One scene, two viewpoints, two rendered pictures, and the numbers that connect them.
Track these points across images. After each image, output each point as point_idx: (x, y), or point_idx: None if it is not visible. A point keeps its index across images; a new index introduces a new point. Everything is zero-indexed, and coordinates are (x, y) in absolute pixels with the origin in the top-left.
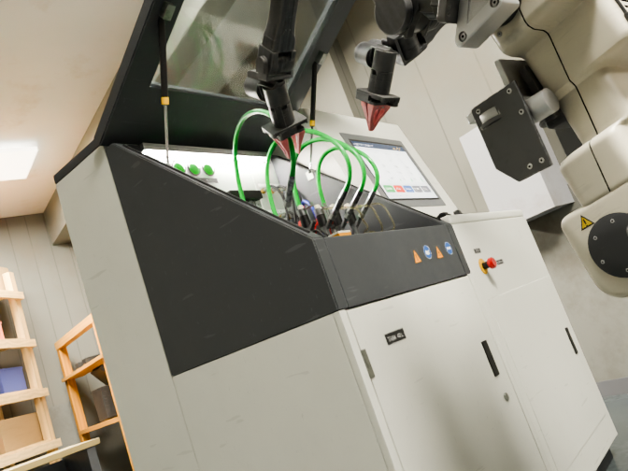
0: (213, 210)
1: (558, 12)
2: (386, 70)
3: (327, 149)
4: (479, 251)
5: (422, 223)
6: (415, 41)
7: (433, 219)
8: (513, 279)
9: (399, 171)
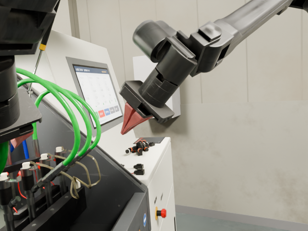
0: None
1: None
2: (177, 82)
3: (52, 76)
4: (156, 199)
5: (125, 183)
6: (219, 55)
7: (135, 183)
8: (164, 205)
9: (103, 95)
